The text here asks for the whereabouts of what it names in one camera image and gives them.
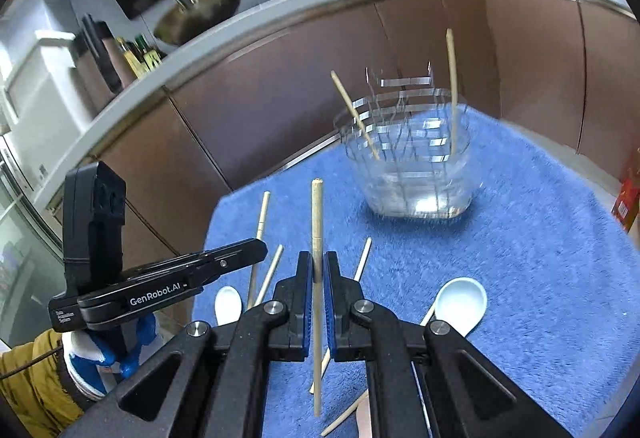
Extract large white ceramic spoon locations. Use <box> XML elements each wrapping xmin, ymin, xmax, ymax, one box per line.
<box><xmin>432</xmin><ymin>277</ymin><xmax>489</xmax><ymax>338</ymax></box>

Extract person's left forearm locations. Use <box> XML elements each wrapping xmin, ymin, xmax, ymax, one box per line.
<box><xmin>0</xmin><ymin>328</ymin><xmax>85</xmax><ymax>438</ymax></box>

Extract brass wok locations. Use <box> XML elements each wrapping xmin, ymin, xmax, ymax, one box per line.
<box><xmin>146</xmin><ymin>0</ymin><xmax>244</xmax><ymax>47</ymax></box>

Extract blue towel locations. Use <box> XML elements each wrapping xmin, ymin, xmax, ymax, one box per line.
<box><xmin>192</xmin><ymin>106</ymin><xmax>632</xmax><ymax>438</ymax></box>

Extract red cardboard box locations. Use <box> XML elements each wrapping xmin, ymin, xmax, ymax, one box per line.
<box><xmin>612</xmin><ymin>162</ymin><xmax>640</xmax><ymax>234</ymax></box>

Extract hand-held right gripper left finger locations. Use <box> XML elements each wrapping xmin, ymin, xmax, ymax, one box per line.
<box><xmin>60</xmin><ymin>251</ymin><xmax>314</xmax><ymax>438</ymax></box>

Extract olive oil bottle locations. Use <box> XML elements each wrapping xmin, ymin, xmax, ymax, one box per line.
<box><xmin>116</xmin><ymin>37</ymin><xmax>146</xmax><ymax>79</ymax></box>
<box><xmin>135</xmin><ymin>33</ymin><xmax>166</xmax><ymax>70</ymax></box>

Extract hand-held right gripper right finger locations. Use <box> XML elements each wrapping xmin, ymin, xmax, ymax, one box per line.
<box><xmin>322</xmin><ymin>251</ymin><xmax>576</xmax><ymax>438</ymax></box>

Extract clear acrylic utensil holder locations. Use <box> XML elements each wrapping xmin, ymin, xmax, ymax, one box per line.
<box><xmin>333</xmin><ymin>62</ymin><xmax>474</xmax><ymax>220</ymax></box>

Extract brown base cabinets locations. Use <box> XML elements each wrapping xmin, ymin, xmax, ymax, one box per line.
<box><xmin>89</xmin><ymin>0</ymin><xmax>640</xmax><ymax>321</ymax></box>

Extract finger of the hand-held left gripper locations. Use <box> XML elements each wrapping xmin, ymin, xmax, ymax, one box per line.
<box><xmin>120</xmin><ymin>238</ymin><xmax>269</xmax><ymax>291</ymax></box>

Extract person's left hand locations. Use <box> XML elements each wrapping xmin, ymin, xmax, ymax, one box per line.
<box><xmin>62</xmin><ymin>312</ymin><xmax>163</xmax><ymax>401</ymax></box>

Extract small white ceramic spoon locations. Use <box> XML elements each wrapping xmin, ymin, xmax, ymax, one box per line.
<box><xmin>214</xmin><ymin>285</ymin><xmax>244</xmax><ymax>327</ymax></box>

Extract long bamboo chopstick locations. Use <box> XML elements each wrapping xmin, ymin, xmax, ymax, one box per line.
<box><xmin>310</xmin><ymin>177</ymin><xmax>325</xmax><ymax>419</ymax></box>

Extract knife block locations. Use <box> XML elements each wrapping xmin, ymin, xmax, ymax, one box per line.
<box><xmin>70</xmin><ymin>13</ymin><xmax>124</xmax><ymax>100</ymax></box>

